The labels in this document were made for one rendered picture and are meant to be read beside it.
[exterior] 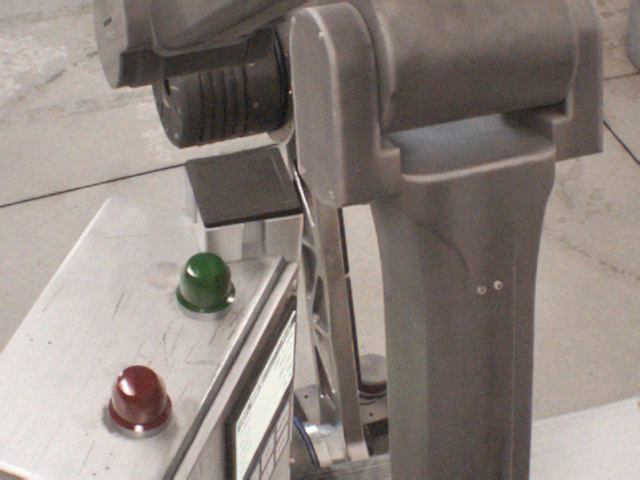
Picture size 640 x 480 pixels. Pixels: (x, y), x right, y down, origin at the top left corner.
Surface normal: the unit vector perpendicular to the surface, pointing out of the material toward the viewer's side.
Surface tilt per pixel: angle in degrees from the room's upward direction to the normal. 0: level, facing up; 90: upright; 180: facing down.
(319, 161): 89
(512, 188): 70
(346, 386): 65
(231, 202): 0
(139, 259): 0
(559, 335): 0
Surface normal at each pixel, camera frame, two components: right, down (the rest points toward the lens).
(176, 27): -0.86, 0.26
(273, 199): 0.05, -0.73
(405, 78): 0.38, 0.37
